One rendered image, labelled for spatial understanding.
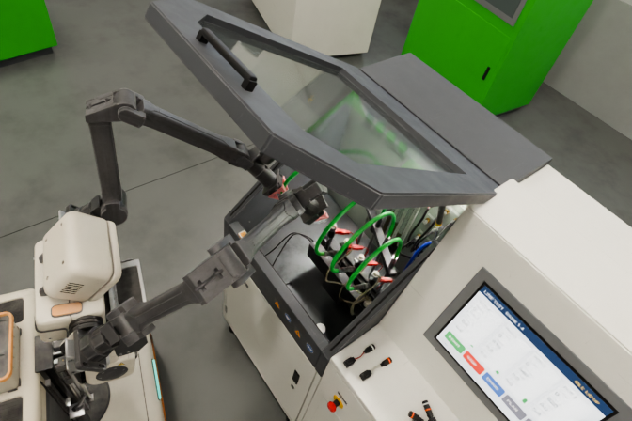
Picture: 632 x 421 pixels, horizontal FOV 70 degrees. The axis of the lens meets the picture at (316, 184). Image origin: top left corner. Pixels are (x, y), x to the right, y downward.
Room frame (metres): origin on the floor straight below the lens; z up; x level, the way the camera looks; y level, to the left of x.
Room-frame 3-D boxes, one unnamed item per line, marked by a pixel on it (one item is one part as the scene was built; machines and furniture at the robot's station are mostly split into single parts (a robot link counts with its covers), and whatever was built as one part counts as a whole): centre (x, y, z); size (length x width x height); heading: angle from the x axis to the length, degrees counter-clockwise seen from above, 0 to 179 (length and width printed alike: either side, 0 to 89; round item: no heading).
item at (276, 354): (0.87, 0.08, 0.44); 0.65 x 0.02 x 0.68; 47
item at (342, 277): (0.97, -0.18, 0.91); 0.34 x 0.10 x 0.15; 47
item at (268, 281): (0.88, 0.07, 0.87); 0.62 x 0.04 x 0.16; 47
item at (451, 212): (1.08, -0.45, 1.20); 0.13 x 0.03 x 0.31; 47
